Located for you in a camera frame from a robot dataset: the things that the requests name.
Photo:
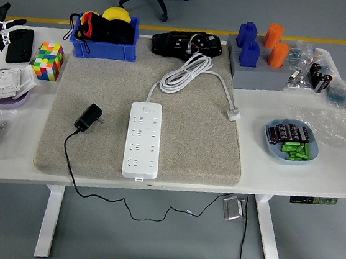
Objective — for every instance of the black power adapter plug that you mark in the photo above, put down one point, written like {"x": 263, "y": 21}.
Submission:
{"x": 88, "y": 116}

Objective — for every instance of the white power strip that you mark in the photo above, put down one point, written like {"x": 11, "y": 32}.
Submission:
{"x": 142, "y": 151}

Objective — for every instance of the white power strip plug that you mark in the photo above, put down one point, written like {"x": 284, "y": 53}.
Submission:
{"x": 233, "y": 114}

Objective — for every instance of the black smartphone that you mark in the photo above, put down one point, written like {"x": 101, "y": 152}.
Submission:
{"x": 21, "y": 48}

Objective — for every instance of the colourful puzzle cube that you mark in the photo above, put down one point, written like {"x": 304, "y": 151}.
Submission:
{"x": 47, "y": 62}

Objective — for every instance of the purple plate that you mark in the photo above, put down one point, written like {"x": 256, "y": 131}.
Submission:
{"x": 7, "y": 102}

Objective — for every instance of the blue plastic bin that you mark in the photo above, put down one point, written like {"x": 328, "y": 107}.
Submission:
{"x": 107, "y": 51}

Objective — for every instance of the yellow ball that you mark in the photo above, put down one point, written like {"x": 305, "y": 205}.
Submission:
{"x": 115, "y": 13}

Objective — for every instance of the black cloth pouch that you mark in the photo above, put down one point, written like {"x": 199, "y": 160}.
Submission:
{"x": 118, "y": 32}

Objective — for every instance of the black electronic device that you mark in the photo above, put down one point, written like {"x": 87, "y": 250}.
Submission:
{"x": 170, "y": 43}

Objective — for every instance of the white table leg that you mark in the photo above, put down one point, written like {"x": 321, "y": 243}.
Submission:
{"x": 266, "y": 227}
{"x": 50, "y": 218}

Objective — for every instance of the grey-brown mat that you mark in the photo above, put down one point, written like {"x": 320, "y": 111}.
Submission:
{"x": 196, "y": 144}

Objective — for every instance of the blue plastic block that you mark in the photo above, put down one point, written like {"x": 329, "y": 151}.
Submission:
{"x": 249, "y": 55}
{"x": 246, "y": 34}

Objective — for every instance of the grey holder block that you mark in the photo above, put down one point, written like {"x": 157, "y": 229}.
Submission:
{"x": 256, "y": 79}
{"x": 260, "y": 45}

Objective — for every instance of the orange plastic cylinder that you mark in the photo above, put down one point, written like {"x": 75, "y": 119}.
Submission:
{"x": 273, "y": 36}
{"x": 278, "y": 55}

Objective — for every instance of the black capacitor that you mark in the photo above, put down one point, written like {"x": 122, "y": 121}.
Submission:
{"x": 306, "y": 134}
{"x": 300, "y": 134}
{"x": 292, "y": 132}
{"x": 273, "y": 134}
{"x": 282, "y": 131}

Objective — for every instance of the silver metal floor box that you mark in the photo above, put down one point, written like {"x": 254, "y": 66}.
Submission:
{"x": 232, "y": 209}

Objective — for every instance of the light blue plate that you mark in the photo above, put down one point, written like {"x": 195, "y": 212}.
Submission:
{"x": 272, "y": 148}

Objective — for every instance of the clear bag of metal parts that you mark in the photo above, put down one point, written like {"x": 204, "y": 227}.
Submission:
{"x": 297, "y": 81}

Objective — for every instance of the green battery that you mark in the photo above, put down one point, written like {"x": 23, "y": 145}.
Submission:
{"x": 297, "y": 159}
{"x": 290, "y": 145}
{"x": 289, "y": 149}
{"x": 297, "y": 155}
{"x": 306, "y": 149}

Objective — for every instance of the bag of black capacitors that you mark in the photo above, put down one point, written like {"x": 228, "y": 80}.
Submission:
{"x": 319, "y": 79}

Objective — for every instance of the bag of blue components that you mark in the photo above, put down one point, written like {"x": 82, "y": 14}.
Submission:
{"x": 339, "y": 93}

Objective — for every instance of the empty clear plastic bag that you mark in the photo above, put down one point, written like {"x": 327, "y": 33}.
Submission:
{"x": 333, "y": 126}

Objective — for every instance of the table height control panel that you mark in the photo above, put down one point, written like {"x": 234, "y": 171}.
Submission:
{"x": 313, "y": 200}

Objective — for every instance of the white wall socket panel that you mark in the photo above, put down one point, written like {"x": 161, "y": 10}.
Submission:
{"x": 6, "y": 84}

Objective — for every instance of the white switch panel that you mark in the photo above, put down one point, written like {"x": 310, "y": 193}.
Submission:
{"x": 27, "y": 80}

